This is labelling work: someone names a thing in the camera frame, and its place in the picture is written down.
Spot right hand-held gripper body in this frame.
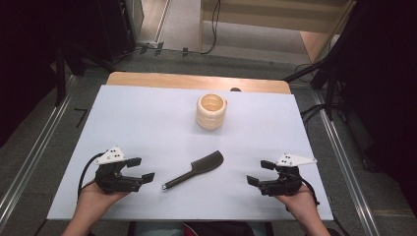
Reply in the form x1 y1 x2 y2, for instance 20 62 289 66
258 152 318 198

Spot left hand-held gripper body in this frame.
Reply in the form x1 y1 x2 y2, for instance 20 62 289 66
93 146 144 195

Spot black comb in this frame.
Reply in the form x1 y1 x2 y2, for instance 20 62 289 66
161 149 225 191

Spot beige ribbed cup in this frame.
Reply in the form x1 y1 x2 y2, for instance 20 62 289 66
195 92 229 131

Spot person's right hand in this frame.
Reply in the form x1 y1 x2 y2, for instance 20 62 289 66
274 182 319 214

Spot person's left hand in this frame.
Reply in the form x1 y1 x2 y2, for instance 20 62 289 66
78 180 131 216

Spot person's clothing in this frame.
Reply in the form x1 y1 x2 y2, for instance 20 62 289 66
127 221 275 236

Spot wooden table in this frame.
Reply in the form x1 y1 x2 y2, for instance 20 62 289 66
105 71 292 95

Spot black metal stand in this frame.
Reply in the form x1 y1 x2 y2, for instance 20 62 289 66
282 45 347 122
52 40 116 107

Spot dark cabinet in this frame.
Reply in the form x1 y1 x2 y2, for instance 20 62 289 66
96 0 146 63

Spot dark curtain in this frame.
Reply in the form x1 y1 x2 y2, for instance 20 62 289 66
333 0 417 210
0 0 102 148

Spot light wooden shelf unit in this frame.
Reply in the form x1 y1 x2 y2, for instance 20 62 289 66
198 0 358 64

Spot right hand-held gripper cable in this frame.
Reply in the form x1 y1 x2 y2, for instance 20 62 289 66
296 175 321 208

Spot hand-held gripper cable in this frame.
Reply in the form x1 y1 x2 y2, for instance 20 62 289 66
296 175 321 208
77 151 106 200

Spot left hand-held gripper cable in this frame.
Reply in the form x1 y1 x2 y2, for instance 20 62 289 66
77 151 106 200

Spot aluminium floor rail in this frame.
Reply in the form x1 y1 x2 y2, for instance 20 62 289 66
0 74 80 229
310 88 382 236

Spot black floor cables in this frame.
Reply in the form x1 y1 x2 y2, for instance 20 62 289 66
298 63 330 126

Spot black hanging cable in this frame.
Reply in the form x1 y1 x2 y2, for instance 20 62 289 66
199 0 222 56

